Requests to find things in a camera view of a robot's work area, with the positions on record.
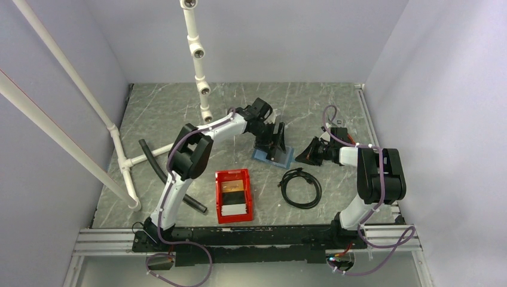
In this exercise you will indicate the blue card holder wallet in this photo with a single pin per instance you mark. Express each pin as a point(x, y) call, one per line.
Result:
point(281, 159)

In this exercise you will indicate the red plastic bin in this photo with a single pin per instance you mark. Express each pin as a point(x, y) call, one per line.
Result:
point(233, 198)

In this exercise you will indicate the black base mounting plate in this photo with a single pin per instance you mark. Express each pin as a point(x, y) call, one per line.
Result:
point(242, 244)

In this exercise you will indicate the aluminium rail frame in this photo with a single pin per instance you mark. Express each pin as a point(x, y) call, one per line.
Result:
point(390, 238)

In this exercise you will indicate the white PVC pipe frame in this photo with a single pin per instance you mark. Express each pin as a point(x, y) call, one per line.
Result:
point(36, 173)

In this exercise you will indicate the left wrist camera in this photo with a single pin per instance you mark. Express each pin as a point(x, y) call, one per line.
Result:
point(273, 117)

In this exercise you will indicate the gold card in bin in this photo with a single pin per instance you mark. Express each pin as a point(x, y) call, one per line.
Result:
point(232, 186)

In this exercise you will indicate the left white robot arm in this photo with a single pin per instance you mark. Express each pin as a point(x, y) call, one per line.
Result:
point(190, 153)

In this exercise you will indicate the white card stack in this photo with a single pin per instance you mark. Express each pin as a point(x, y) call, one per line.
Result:
point(234, 209)

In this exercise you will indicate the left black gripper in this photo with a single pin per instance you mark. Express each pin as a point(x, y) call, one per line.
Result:
point(272, 141)

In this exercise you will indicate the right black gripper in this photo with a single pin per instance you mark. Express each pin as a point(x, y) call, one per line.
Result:
point(308, 155)

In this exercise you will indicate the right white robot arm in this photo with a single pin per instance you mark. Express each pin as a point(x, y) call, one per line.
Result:
point(379, 177)

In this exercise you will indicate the red handled adjustable wrench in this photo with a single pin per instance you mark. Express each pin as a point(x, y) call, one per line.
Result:
point(340, 123)

